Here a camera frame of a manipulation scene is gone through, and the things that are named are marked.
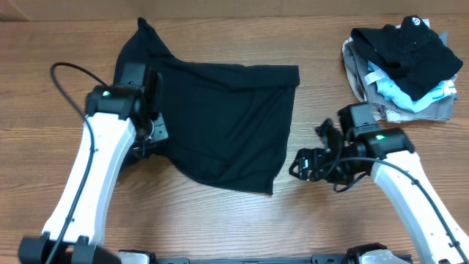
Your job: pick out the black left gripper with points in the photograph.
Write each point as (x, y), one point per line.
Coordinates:
(161, 130)

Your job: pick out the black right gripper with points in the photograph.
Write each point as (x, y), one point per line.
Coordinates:
(319, 155)

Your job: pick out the black t-shirt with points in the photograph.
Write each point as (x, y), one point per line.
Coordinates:
(228, 125)

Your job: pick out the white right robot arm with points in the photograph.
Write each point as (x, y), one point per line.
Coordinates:
(388, 157)

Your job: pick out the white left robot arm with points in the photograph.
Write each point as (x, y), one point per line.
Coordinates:
(120, 123)

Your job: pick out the beige folded garment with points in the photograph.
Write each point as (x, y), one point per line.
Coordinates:
(356, 68)

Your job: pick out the light blue folded garment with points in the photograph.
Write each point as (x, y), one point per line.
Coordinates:
(391, 91)

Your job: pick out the grey folded garment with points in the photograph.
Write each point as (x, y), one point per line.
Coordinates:
(438, 111)

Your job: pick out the black folded garment on pile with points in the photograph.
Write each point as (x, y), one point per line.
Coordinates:
(412, 55)

